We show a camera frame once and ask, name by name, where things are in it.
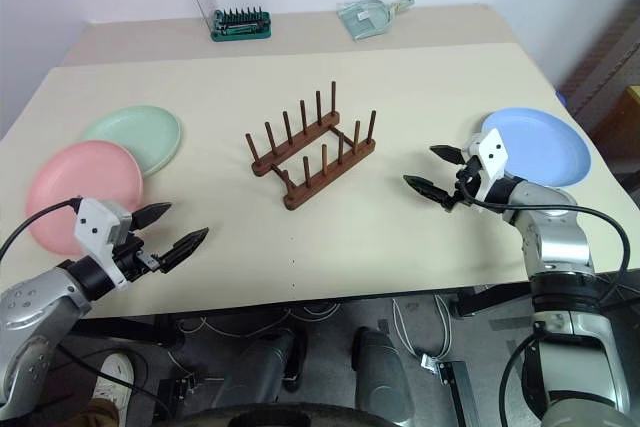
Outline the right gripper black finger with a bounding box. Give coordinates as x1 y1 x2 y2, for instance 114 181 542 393
403 174 452 205
429 144 469 166

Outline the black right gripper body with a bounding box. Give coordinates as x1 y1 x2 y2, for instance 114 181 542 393
442 155 485 212

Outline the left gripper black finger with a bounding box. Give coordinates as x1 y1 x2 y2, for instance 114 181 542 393
131 202 174 235
159 226 211 275

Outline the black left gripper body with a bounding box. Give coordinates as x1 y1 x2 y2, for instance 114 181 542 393
112 231 169 282

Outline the red plastic plate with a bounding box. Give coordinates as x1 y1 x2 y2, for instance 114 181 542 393
24 139 147 256

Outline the blue plastic plate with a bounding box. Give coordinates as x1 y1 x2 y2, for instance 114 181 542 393
480 106 593 191

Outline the green plastic plate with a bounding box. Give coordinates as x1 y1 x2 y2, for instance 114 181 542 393
78 104 183 179

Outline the dark wooden dish rack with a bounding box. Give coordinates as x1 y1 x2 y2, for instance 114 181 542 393
244 80 378 212

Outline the white shoe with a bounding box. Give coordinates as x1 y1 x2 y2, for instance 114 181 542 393
91 351 136 409

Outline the small black electronic box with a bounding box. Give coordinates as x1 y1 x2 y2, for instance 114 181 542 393
157 375 197 419

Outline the dark rounded grey leg shape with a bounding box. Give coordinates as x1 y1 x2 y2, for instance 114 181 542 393
213 330 309 414
351 326 417 427

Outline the brown trouser leg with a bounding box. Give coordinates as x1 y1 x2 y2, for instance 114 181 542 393
73 396 121 427

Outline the clear pale green dustpan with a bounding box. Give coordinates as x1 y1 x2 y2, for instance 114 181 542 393
335 0 417 43

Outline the yellow wooden box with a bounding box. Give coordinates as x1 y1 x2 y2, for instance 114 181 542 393
613 85 640 149

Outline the dark pegboard panel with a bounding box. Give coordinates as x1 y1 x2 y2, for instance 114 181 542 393
558 0 640 134

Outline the black metal strut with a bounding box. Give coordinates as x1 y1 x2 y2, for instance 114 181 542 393
438 359 477 427

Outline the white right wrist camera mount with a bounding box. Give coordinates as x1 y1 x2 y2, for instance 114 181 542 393
465 128 510 204

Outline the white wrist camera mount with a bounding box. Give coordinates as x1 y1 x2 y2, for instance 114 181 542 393
465 128 510 204
73 197 134 291

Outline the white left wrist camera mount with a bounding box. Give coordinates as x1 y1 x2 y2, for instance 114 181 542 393
73 197 134 291

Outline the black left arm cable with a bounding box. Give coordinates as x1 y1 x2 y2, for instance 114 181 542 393
0 198 82 259

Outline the black table frame bar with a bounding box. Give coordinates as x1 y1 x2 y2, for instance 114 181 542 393
448 284 537 319

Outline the white cable bundle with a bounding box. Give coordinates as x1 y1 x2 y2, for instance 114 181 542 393
391 295 452 359

